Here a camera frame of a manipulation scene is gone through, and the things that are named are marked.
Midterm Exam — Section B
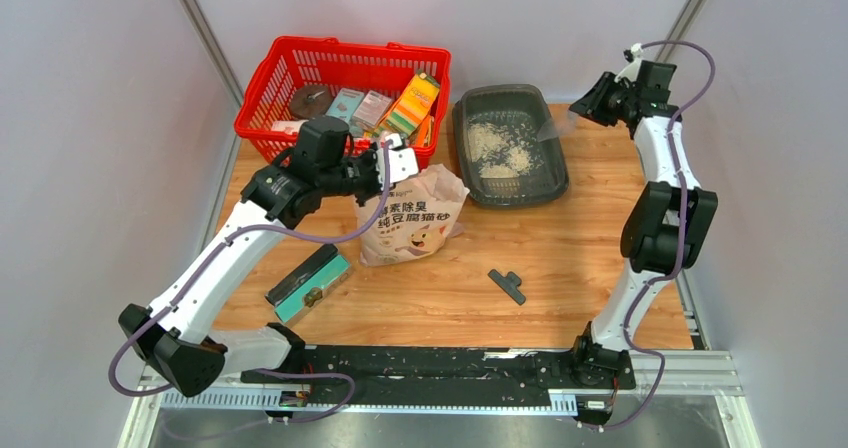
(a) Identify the clear plastic scoop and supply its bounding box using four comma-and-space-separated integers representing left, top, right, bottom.
536, 111, 579, 142

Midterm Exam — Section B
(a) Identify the pink cat litter bag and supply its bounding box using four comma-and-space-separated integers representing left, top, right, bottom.
359, 164, 470, 267

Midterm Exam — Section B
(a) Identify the black bag clip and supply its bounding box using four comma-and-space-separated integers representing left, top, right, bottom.
488, 269, 526, 306

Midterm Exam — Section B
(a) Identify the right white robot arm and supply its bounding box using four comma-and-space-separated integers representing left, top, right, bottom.
569, 60, 718, 387

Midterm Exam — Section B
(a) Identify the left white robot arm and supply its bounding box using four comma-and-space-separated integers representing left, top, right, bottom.
108, 116, 418, 397

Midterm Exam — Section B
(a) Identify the grey pink small box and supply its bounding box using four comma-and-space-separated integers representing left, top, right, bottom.
351, 90, 394, 131

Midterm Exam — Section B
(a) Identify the teal small box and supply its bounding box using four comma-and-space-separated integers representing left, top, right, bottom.
324, 88, 365, 123

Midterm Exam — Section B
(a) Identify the dark grey litter box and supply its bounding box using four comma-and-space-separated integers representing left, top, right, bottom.
452, 84, 569, 209

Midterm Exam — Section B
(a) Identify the teal and black box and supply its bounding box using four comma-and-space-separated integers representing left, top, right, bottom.
265, 244, 352, 326

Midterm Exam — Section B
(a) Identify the white pink packet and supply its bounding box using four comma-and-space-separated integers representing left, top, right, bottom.
271, 120, 306, 136

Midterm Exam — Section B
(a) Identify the brown round object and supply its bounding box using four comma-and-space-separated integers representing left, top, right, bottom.
289, 85, 334, 120

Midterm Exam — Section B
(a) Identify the yellow orange carton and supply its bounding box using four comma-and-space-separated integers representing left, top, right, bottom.
377, 71, 441, 138

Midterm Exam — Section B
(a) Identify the red plastic shopping basket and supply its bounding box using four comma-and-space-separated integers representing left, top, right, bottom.
234, 36, 452, 169

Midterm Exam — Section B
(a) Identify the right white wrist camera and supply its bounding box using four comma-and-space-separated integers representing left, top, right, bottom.
615, 43, 644, 83

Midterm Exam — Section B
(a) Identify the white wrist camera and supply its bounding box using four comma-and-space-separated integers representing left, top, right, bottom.
377, 133, 419, 188
615, 43, 644, 83

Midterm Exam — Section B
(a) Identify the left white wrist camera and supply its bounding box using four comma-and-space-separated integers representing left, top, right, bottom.
377, 133, 419, 188

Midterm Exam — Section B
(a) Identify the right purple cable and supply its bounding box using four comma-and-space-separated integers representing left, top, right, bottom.
576, 39, 718, 431

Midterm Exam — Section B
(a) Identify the purple cable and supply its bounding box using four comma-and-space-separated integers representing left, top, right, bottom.
576, 39, 718, 431
107, 141, 392, 425

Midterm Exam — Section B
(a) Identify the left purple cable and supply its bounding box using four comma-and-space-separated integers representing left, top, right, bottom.
107, 141, 392, 425

